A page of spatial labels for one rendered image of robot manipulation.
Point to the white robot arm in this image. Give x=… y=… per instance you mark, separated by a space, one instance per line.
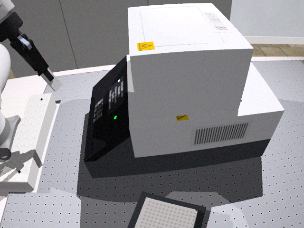
x=8 y=126

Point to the white benchtop lab instrument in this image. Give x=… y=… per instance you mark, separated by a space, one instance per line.
x=187 y=96

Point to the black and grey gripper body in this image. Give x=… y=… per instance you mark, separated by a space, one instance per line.
x=9 y=28

